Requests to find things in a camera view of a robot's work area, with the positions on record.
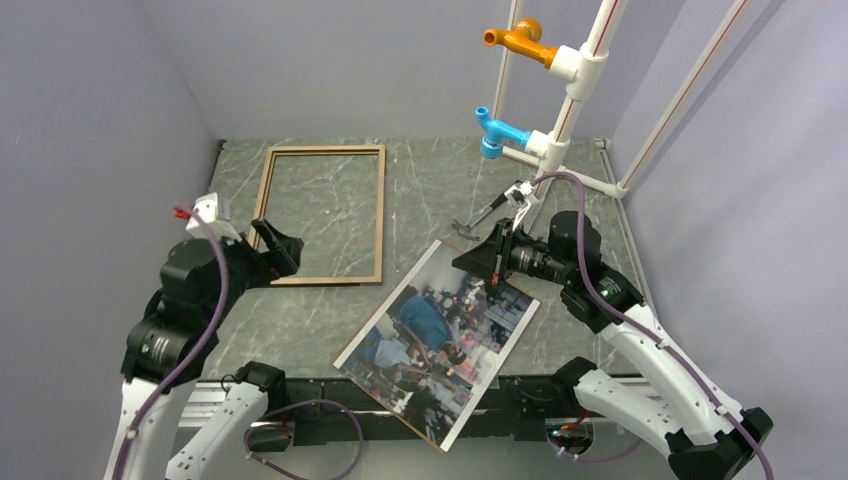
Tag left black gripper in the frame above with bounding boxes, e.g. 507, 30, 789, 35
205, 215, 303, 324

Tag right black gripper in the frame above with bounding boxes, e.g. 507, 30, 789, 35
452, 217, 573, 286

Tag wooden picture frame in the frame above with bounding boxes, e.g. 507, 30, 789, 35
254, 144, 387, 287

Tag printed photo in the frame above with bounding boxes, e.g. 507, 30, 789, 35
333, 240, 540, 452

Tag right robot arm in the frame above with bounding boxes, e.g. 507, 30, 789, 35
452, 211, 774, 479

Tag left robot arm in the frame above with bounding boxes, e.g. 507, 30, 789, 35
104, 219, 304, 479

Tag blue plastic faucet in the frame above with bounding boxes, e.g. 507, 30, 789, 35
475, 106, 531, 159

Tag white pvc pipe stand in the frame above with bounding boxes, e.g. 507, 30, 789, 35
488, 1, 748, 199

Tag orange plastic faucet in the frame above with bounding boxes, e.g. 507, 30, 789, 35
482, 17, 558, 69

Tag black handled hammer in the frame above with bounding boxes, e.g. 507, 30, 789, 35
450, 191, 507, 241

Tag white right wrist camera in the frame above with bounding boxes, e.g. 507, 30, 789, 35
504, 181, 540, 231

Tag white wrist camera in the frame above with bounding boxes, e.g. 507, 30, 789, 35
172, 192, 242, 241
504, 181, 540, 231

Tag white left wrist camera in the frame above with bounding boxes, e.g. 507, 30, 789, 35
172, 192, 242, 241

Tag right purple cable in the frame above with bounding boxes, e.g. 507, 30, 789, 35
529, 172, 776, 480

